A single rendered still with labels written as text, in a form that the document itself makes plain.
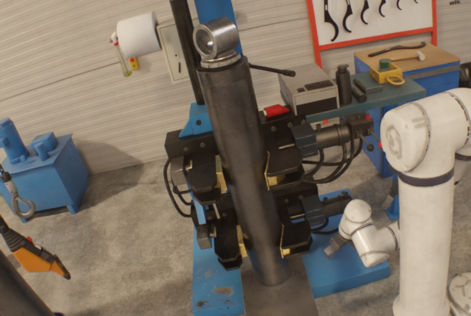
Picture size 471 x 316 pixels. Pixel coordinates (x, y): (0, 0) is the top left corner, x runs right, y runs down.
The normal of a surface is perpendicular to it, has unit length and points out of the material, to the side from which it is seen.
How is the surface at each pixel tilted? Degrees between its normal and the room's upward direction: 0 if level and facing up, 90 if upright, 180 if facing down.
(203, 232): 0
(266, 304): 0
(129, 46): 109
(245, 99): 90
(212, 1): 90
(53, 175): 90
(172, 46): 90
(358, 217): 23
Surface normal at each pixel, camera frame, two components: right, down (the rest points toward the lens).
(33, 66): 0.10, 0.46
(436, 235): -0.09, 0.33
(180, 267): -0.20, -0.86
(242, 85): 0.65, 0.24
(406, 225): -0.92, 0.32
